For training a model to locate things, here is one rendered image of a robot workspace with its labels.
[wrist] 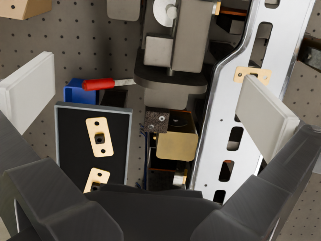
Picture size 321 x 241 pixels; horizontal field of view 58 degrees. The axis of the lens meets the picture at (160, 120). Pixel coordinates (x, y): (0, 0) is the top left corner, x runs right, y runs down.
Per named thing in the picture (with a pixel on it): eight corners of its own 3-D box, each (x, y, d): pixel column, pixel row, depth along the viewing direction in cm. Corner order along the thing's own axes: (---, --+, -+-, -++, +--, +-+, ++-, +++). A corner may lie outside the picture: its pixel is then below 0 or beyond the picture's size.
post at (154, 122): (160, 76, 98) (166, 134, 62) (145, 74, 97) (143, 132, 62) (162, 61, 96) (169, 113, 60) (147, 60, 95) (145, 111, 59)
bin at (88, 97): (99, 109, 103) (95, 121, 94) (70, 106, 102) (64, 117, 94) (100, 80, 98) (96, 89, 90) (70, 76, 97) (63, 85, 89)
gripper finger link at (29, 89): (13, 147, 14) (-3, 146, 14) (56, 94, 20) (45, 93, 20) (6, 89, 13) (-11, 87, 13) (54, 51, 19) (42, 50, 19)
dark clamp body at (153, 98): (173, 63, 96) (185, 111, 62) (137, 59, 95) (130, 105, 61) (176, 41, 93) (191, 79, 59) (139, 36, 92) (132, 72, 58)
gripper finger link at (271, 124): (286, 117, 14) (302, 119, 14) (244, 73, 20) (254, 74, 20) (268, 169, 15) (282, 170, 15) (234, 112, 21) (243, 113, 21)
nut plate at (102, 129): (113, 154, 57) (113, 158, 56) (94, 156, 57) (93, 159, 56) (106, 115, 53) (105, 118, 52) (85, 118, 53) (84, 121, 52)
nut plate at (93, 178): (99, 202, 62) (98, 205, 61) (81, 197, 61) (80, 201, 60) (110, 171, 59) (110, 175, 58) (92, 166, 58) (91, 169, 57)
